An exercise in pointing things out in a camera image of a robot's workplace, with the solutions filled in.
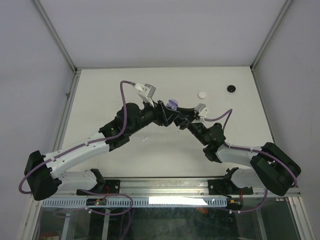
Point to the grey slotted cable duct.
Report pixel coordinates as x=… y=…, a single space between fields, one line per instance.
x=137 y=202

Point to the aluminium frame post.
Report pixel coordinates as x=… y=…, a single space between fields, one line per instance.
x=38 y=6
x=271 y=33

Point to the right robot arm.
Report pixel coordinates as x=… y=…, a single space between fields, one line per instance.
x=265 y=166

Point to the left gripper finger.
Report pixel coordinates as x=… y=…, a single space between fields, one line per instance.
x=169 y=117
x=164 y=111

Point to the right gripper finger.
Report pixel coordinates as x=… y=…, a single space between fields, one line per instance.
x=181 y=123
x=186 y=113

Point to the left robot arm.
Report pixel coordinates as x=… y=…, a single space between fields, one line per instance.
x=44 y=173

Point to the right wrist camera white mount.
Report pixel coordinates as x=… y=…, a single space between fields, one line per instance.
x=200 y=113

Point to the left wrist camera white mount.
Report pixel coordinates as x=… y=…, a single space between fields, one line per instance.
x=146 y=93

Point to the purple earbud charging case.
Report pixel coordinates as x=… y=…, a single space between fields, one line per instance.
x=172 y=104

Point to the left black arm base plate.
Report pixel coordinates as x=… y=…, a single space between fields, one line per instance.
x=106 y=186

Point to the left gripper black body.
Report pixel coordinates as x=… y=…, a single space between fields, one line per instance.
x=150 y=115

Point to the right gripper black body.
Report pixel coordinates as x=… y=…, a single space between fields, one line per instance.
x=197 y=129

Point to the aluminium frame post left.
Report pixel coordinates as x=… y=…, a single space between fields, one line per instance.
x=38 y=6

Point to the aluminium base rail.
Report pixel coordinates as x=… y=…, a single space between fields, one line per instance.
x=174 y=187

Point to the small circuit board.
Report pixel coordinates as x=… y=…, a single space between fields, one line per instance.
x=99 y=202

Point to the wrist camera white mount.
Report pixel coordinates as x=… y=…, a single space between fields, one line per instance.
x=200 y=113
x=146 y=93

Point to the aluminium frame post right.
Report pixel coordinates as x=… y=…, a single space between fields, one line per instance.
x=271 y=33

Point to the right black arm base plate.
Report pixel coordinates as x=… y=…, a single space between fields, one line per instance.
x=226 y=188

